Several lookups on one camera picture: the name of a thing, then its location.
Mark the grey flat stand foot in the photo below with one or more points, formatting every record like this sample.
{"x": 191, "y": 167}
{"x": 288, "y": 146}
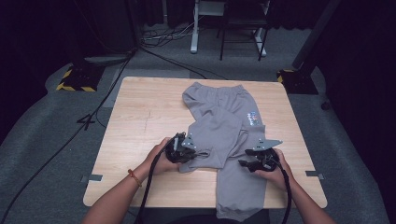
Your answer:
{"x": 106, "y": 59}

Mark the dark upright stand pole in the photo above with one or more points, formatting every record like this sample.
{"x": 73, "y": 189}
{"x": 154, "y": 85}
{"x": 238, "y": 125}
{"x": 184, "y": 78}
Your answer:
{"x": 132, "y": 25}

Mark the black caster wheel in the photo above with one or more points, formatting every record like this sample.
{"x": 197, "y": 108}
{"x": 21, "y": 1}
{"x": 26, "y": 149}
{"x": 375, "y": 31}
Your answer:
{"x": 326, "y": 104}

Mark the black yellow striped stand base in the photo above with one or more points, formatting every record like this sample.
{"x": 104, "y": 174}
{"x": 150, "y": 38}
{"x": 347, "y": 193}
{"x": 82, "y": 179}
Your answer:
{"x": 297, "y": 82}
{"x": 79, "y": 79}

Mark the slanted dark metal pole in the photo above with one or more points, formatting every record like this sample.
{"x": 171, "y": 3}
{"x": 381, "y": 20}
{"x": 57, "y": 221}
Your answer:
{"x": 314, "y": 34}

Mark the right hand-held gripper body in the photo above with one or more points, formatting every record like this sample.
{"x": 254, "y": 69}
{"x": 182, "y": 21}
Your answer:
{"x": 267, "y": 158}

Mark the white desk frame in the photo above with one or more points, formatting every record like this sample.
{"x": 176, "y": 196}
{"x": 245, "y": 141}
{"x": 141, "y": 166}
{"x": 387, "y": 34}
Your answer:
{"x": 194, "y": 34}

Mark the person's left hand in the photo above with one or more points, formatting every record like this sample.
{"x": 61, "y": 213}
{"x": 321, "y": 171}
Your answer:
{"x": 158, "y": 163}

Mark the grey tape strip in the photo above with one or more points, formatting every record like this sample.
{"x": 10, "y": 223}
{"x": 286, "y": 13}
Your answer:
{"x": 315, "y": 174}
{"x": 93, "y": 178}

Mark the grey sweat pants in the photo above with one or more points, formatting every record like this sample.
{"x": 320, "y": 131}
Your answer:
{"x": 230, "y": 130}

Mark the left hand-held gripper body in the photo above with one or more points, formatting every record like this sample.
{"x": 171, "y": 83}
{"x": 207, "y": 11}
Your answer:
{"x": 180, "y": 151}

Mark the black metal chair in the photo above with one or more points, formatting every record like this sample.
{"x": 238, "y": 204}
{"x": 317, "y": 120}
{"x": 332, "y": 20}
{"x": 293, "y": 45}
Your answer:
{"x": 243, "y": 21}

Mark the person's right hand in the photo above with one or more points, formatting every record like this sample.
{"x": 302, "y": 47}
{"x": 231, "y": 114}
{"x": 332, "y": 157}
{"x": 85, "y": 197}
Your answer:
{"x": 280, "y": 175}

